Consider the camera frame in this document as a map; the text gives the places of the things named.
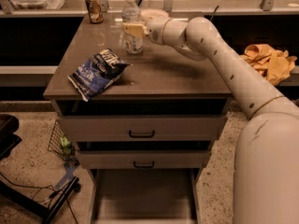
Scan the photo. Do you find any clear plastic water bottle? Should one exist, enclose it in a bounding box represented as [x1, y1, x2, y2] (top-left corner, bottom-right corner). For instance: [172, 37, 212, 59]
[121, 0, 143, 54]

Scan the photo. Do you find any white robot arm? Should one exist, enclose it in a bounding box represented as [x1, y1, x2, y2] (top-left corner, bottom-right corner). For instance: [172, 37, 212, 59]
[122, 17, 299, 224]

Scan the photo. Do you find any grey three-drawer cabinet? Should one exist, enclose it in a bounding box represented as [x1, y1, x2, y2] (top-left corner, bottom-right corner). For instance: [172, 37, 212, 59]
[43, 11, 240, 224]

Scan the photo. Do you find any top grey drawer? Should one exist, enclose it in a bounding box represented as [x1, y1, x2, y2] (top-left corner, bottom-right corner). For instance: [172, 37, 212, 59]
[58, 115, 226, 142]

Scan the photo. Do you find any middle grey drawer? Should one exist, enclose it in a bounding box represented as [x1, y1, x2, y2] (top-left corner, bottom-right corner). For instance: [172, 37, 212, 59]
[77, 150, 210, 169]

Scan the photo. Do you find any bottom grey open drawer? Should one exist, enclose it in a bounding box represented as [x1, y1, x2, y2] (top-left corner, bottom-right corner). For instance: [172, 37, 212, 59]
[90, 169, 201, 224]

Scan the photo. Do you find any white bowl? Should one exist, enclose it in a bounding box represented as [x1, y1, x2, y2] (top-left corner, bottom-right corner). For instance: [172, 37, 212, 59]
[141, 8, 168, 18]

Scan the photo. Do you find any brown soda can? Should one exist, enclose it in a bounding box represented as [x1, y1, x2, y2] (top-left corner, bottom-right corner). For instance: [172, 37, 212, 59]
[85, 0, 104, 24]

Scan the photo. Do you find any blue chip bag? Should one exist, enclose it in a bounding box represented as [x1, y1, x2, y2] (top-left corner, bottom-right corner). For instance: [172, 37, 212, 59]
[68, 49, 129, 102]

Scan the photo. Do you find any yellow crumpled cloth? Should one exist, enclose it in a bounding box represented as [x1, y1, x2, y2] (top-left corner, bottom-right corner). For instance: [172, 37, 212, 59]
[242, 44, 297, 86]

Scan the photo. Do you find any green object in basket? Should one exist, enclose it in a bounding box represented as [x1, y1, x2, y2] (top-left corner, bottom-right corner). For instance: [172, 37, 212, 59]
[60, 135, 72, 155]

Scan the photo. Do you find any blue tape cross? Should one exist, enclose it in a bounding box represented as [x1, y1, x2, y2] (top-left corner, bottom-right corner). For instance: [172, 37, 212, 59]
[54, 161, 78, 190]

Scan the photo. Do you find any black chair base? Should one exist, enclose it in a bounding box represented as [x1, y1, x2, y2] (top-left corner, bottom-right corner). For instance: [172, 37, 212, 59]
[0, 114, 21, 160]

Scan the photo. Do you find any black metal leg left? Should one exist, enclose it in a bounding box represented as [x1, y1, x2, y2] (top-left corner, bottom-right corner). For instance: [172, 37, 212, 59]
[0, 176, 79, 224]

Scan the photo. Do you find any black wire mesh basket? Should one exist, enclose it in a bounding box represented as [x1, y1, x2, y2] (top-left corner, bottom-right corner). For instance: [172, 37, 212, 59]
[48, 121, 76, 161]

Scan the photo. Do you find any black floor cable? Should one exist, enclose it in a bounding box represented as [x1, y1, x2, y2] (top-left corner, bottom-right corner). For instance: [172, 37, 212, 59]
[0, 171, 79, 224]

